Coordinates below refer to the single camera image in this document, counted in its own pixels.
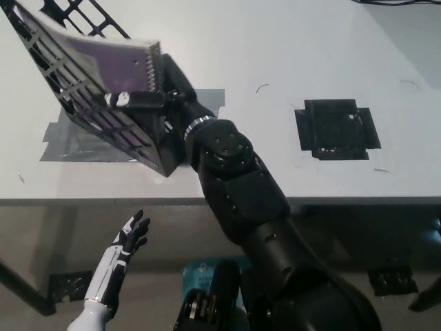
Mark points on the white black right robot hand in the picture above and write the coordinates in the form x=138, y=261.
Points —
x=177, y=93

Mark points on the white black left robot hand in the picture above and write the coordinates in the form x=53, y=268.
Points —
x=117, y=265

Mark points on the purple spiral notebook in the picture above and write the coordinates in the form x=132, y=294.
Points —
x=117, y=65

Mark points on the black slanted desk leg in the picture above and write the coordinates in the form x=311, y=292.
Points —
x=22, y=289

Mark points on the black teal robot torso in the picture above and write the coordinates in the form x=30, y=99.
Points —
x=213, y=303

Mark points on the black lattice magazine holder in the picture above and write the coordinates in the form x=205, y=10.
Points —
x=170, y=155

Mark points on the black tape square patch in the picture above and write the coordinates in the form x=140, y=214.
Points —
x=336, y=132

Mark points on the dark blue rounded object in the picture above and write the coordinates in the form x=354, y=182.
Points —
x=433, y=234

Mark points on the dark chair leg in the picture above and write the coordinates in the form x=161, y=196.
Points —
x=427, y=298

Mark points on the grey duct tape patch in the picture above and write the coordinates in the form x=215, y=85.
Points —
x=58, y=148

